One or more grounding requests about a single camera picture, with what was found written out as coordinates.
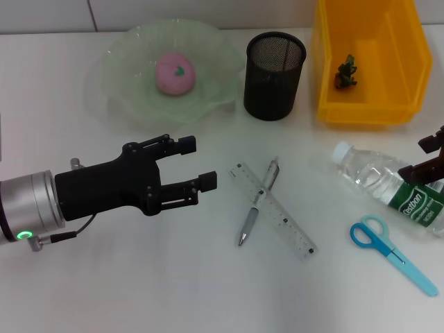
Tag green glass fruit plate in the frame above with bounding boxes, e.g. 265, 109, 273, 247
86, 19, 246, 131

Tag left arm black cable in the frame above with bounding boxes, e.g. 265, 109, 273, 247
27, 213, 99, 253

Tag clear water bottle green label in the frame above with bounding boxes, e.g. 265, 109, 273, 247
329, 140, 444, 240

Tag yellow plastic storage bin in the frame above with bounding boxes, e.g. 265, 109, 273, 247
311, 0, 434, 130

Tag clear plastic ruler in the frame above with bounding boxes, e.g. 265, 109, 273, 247
228, 162, 318, 263

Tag black mesh pen holder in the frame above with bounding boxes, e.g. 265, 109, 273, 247
242, 31, 308, 121

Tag blue plastic scissors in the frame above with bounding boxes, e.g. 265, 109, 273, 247
349, 214, 440, 298

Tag silver grey pen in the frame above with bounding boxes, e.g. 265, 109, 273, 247
237, 156, 282, 248

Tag pink peach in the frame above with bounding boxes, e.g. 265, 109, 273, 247
154, 51, 197, 96

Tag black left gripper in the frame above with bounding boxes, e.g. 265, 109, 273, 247
54, 133, 219, 223

